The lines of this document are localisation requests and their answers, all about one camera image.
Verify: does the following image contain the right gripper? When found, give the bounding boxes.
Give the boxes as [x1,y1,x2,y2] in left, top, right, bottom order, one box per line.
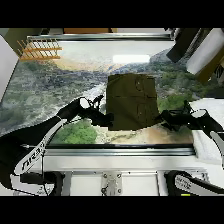
[160,110,189,131]

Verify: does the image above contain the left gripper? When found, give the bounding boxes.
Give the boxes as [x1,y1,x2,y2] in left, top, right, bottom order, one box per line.
[87,107,115,128]

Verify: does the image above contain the olive green garment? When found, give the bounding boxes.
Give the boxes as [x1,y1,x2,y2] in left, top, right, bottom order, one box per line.
[105,72,160,132]

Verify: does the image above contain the orange wooden rack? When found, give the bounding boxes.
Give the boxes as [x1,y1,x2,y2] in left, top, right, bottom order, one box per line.
[18,38,63,63]

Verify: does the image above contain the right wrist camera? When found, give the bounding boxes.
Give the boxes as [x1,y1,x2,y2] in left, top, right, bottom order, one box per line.
[181,99,195,115]

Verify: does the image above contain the silver frame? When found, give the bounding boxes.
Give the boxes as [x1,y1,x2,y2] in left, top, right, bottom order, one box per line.
[14,32,214,197]

